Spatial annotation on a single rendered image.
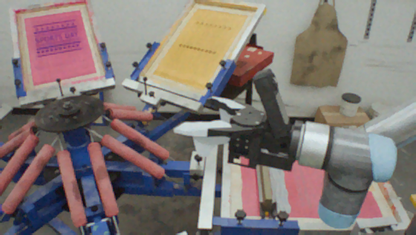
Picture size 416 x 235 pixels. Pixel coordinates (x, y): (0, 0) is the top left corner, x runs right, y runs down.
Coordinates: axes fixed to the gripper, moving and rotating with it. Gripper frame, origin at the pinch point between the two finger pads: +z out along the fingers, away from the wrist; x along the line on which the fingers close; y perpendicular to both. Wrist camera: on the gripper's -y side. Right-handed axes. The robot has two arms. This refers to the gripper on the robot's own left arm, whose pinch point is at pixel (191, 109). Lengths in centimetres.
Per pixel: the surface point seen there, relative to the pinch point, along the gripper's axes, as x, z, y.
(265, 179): 61, -9, 54
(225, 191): 57, 7, 61
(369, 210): 70, -55, 63
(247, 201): 58, -3, 65
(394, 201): 74, -66, 59
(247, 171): 77, 2, 62
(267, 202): 51, -12, 57
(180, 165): 59, 30, 56
